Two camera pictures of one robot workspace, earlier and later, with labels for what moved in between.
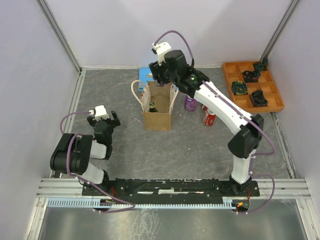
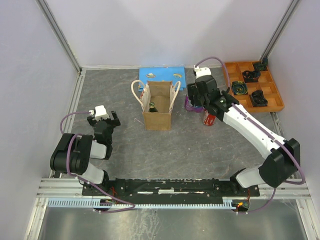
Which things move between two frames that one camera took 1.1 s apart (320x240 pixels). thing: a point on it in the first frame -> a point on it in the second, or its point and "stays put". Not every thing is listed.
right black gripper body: x=165 y=75 -> x=192 y=91
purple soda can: x=190 y=104 stays put
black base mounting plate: x=168 y=191 stays put
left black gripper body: x=112 y=123 stays put
